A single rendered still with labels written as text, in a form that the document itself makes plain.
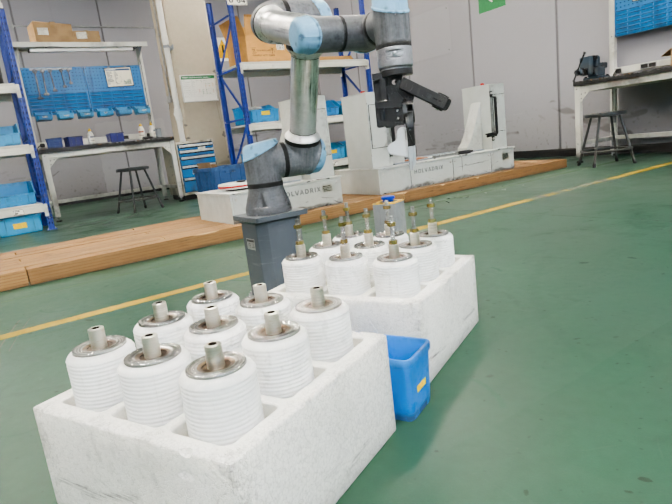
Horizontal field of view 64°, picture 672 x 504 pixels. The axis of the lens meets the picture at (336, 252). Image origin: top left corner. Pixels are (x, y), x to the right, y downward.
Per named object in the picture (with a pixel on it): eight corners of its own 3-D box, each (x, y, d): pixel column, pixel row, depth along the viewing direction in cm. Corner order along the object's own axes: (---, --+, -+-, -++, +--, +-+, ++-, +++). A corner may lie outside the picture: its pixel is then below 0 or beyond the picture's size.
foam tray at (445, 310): (271, 367, 127) (259, 294, 123) (348, 312, 159) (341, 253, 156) (426, 388, 107) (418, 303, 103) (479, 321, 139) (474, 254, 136)
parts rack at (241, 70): (233, 193, 662) (203, 4, 617) (354, 172, 764) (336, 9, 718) (256, 194, 610) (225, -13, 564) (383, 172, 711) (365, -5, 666)
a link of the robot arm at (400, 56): (411, 48, 116) (412, 43, 108) (413, 70, 117) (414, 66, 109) (376, 53, 117) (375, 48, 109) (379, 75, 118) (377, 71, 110)
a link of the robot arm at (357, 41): (328, 21, 122) (348, 8, 112) (371, 20, 126) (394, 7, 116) (332, 57, 124) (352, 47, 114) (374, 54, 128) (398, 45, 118)
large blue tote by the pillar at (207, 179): (197, 202, 590) (191, 169, 583) (230, 197, 615) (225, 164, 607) (217, 203, 552) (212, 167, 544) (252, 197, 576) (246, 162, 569)
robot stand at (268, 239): (245, 301, 184) (231, 215, 178) (291, 287, 194) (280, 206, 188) (270, 311, 169) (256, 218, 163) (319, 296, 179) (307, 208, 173)
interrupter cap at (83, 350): (61, 356, 78) (60, 351, 78) (106, 337, 84) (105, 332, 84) (93, 362, 74) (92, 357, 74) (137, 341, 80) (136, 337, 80)
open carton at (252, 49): (222, 70, 633) (215, 26, 623) (273, 69, 675) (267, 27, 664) (246, 61, 588) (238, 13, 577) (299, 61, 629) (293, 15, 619)
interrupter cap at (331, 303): (286, 313, 85) (285, 309, 85) (312, 298, 91) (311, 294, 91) (326, 316, 81) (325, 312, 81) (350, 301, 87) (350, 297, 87)
